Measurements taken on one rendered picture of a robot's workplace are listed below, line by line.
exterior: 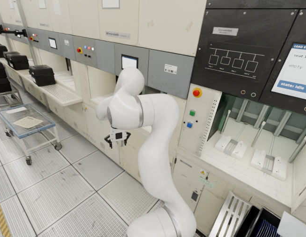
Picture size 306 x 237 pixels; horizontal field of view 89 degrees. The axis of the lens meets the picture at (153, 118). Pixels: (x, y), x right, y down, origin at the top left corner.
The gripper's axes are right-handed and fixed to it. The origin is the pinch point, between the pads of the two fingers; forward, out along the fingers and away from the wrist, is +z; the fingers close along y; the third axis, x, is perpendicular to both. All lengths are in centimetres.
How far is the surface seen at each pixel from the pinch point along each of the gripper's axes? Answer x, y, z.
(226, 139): -12, 92, 11
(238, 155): -30, 85, 11
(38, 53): 257, -69, -18
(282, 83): -42, 68, -50
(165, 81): 16, 40, -36
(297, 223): -77, 50, -7
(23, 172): 108, -96, 101
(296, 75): -45, 69, -55
